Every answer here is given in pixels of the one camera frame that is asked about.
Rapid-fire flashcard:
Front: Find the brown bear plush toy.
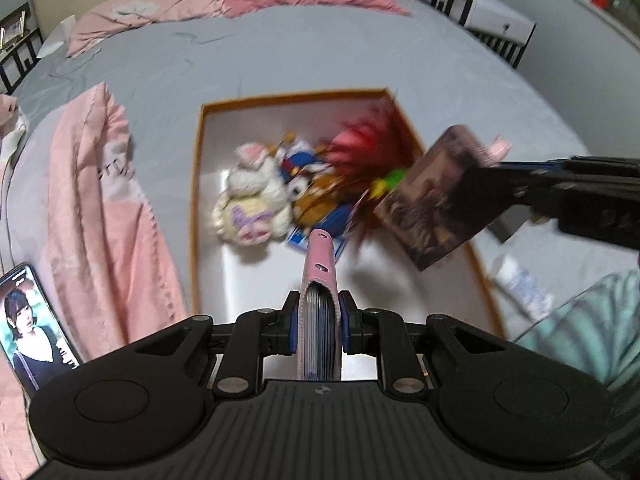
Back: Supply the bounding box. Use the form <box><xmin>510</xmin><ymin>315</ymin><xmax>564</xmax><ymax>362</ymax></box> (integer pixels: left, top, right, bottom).
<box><xmin>272</xmin><ymin>132</ymin><xmax>361</xmax><ymax>228</ymax></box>

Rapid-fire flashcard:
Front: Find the white printed packet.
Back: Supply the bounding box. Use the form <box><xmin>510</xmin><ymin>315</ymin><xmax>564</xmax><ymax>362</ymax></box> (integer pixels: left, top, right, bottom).
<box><xmin>492</xmin><ymin>254</ymin><xmax>555</xmax><ymax>321</ymax></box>

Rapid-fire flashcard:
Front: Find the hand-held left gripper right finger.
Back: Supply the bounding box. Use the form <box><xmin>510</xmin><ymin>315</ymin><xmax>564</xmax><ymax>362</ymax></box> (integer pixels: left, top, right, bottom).
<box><xmin>339</xmin><ymin>290</ymin><xmax>521</xmax><ymax>397</ymax></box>

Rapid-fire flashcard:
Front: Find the bed with grey sheet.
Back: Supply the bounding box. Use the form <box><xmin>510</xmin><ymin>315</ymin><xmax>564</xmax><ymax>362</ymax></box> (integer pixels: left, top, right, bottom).
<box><xmin>0</xmin><ymin>0</ymin><xmax>640</xmax><ymax>361</ymax></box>

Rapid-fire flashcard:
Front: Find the white rabbit plush toy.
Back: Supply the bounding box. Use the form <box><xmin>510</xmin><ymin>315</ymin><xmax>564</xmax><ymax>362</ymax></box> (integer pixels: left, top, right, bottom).
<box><xmin>212</xmin><ymin>141</ymin><xmax>293</xmax><ymax>261</ymax></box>

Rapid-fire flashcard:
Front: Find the multicolour feather toy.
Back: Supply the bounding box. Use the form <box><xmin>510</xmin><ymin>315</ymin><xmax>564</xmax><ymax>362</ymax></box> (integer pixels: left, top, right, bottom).
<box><xmin>320</xmin><ymin>92</ymin><xmax>416</xmax><ymax>241</ymax></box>

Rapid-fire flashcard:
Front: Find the pink card holder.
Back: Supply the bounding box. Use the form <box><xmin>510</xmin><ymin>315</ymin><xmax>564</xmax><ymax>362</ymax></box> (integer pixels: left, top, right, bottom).
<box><xmin>295</xmin><ymin>228</ymin><xmax>346</xmax><ymax>383</ymax></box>

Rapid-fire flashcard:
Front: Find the light pink pillow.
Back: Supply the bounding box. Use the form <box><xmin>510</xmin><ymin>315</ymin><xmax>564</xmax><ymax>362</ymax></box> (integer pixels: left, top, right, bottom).
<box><xmin>67</xmin><ymin>0</ymin><xmax>236</xmax><ymax>58</ymax></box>

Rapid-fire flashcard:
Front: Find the pink blanket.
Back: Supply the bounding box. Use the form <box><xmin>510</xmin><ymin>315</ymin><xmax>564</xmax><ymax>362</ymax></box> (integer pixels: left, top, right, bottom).
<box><xmin>0</xmin><ymin>82</ymin><xmax>190</xmax><ymax>411</ymax></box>

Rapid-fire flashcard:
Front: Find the window sill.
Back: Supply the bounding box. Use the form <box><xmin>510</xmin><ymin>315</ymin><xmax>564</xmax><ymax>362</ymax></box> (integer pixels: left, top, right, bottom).
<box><xmin>572</xmin><ymin>0</ymin><xmax>640</xmax><ymax>53</ymax></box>

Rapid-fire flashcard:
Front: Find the smartphone with lit screen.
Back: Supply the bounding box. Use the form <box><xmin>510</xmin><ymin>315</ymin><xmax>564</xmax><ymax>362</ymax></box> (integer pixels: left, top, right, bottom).
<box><xmin>0</xmin><ymin>262</ymin><xmax>82</xmax><ymax>392</ymax></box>

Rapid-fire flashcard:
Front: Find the white nightstand with black frame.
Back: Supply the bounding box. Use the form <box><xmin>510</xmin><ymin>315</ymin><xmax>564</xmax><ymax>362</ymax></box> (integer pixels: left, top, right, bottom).
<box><xmin>420</xmin><ymin>0</ymin><xmax>537</xmax><ymax>70</ymax></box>

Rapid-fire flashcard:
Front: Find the person's right leg teal pajamas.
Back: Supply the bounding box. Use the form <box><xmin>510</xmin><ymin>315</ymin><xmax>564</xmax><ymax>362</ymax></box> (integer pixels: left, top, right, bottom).
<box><xmin>515</xmin><ymin>269</ymin><xmax>640</xmax><ymax>466</ymax></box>

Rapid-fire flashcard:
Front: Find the photo frame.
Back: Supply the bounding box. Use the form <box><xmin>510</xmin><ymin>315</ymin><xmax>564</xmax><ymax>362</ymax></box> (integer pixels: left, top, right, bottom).
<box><xmin>0</xmin><ymin>2</ymin><xmax>31</xmax><ymax>53</ymax></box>

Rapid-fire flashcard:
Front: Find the black bedside rail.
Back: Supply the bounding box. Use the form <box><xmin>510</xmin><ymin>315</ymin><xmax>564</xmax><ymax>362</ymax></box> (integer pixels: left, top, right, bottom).
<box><xmin>0</xmin><ymin>30</ymin><xmax>43</xmax><ymax>93</ymax></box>

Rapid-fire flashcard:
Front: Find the orange cardboard box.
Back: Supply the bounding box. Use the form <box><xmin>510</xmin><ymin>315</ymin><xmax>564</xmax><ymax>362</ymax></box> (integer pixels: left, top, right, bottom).
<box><xmin>187</xmin><ymin>87</ymin><xmax>506</xmax><ymax>342</ymax></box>

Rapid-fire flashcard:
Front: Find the blue printed packet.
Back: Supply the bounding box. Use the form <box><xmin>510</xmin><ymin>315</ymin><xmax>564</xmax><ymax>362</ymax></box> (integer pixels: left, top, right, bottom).
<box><xmin>286</xmin><ymin>205</ymin><xmax>351</xmax><ymax>262</ymax></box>

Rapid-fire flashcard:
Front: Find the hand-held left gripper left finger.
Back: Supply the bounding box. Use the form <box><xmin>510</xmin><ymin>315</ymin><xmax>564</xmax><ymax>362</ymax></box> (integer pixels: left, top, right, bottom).
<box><xmin>120</xmin><ymin>290</ymin><xmax>302</xmax><ymax>398</ymax></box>

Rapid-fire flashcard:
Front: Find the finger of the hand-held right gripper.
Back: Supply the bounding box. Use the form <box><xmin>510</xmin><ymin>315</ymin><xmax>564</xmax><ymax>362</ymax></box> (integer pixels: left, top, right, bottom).
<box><xmin>492</xmin><ymin>158</ymin><xmax>571</xmax><ymax>168</ymax></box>
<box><xmin>452</xmin><ymin>166</ymin><xmax>536</xmax><ymax>221</ymax></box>

